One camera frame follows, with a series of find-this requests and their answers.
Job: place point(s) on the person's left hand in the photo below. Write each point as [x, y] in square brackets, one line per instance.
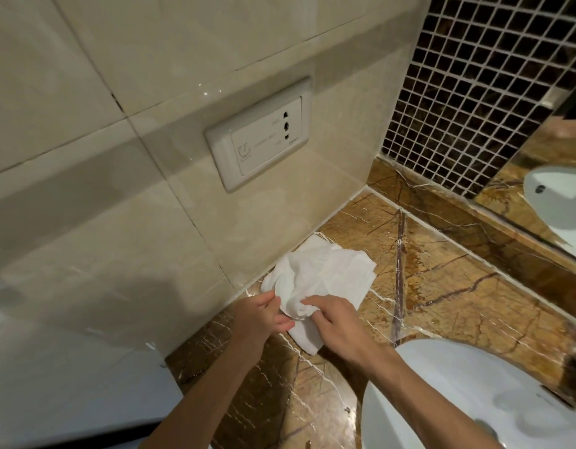
[253, 320]

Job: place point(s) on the person's right hand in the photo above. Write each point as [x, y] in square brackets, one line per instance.
[344, 329]

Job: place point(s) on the person's left thumb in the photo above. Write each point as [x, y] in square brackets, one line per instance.
[283, 326]

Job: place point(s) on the person's right thumb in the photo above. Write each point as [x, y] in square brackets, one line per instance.
[317, 317]

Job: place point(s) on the white cloth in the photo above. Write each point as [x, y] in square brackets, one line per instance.
[325, 275]

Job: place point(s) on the person's right forearm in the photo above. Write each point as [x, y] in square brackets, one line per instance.
[379, 367]

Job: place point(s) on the person's left forearm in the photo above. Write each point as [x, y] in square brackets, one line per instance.
[208, 392]

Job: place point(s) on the white sink basin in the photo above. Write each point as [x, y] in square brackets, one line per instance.
[456, 392]

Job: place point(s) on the white wall socket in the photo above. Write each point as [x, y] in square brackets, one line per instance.
[262, 133]

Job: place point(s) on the wall mirror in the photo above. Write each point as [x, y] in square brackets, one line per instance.
[545, 191]

